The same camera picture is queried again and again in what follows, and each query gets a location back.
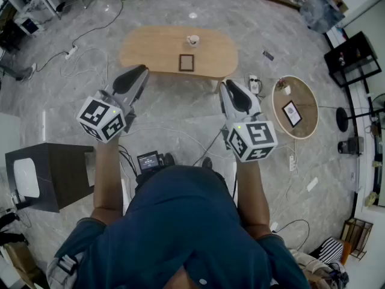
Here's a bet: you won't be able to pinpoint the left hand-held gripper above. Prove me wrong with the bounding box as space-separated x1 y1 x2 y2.
76 64 150 145

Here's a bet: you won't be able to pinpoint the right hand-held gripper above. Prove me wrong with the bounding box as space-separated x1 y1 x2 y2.
220 79 279 163

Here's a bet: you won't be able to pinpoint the brown picture frame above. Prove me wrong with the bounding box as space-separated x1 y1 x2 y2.
178 53 196 73

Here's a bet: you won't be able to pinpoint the person's left forearm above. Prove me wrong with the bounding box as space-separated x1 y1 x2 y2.
91 137 126 226

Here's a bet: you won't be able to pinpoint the person's right forearm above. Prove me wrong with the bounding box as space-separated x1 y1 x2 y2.
235 158 273 240

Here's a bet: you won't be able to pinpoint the wooden coffee table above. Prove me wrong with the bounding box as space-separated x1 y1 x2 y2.
119 25 239 95

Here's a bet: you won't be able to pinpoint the small potted plant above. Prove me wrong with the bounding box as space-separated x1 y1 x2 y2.
276 77 292 96

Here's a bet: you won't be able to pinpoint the black framed picture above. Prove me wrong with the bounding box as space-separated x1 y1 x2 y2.
281 100 303 129

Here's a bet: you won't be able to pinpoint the round wooden side table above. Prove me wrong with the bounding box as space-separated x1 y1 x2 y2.
260 75 320 140

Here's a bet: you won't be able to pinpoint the black screen device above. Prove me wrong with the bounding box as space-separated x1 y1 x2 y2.
136 150 161 172

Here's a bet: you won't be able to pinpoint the black standing fan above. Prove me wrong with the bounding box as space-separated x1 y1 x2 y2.
335 93 385 133

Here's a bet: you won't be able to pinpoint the black side cabinet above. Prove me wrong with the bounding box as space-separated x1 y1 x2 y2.
5 142 96 214

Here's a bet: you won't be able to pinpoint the dark small appliance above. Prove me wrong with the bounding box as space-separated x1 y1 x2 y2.
337 136 365 157

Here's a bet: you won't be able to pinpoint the black shelf unit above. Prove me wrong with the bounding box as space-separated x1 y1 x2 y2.
323 31 383 89

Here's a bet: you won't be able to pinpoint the blue painting canvas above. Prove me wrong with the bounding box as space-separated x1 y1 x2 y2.
298 0 347 34

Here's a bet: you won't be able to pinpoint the person's torso in blue shirt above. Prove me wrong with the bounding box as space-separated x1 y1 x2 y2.
46 164 311 289

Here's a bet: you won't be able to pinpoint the white router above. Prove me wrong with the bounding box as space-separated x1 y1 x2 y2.
13 158 41 199

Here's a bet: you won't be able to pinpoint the striped black white cloth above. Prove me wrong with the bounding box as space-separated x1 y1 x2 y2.
315 237 344 265

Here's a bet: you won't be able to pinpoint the pile of light fabric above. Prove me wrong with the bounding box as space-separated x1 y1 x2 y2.
289 249 350 289

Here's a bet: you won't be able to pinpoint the cardboard box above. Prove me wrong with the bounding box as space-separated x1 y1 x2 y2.
2 241 46 289

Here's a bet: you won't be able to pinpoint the white floor cable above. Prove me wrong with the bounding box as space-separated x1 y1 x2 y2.
59 47 109 82

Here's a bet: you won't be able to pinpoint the black floor cable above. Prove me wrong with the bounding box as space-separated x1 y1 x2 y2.
35 0 125 72
274 219 311 252

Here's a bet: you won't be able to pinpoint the black device cables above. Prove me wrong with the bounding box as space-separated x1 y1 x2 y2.
118 144 140 177

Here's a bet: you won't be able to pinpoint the grey shoulder strap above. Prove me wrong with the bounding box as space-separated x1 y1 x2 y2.
46 250 79 289

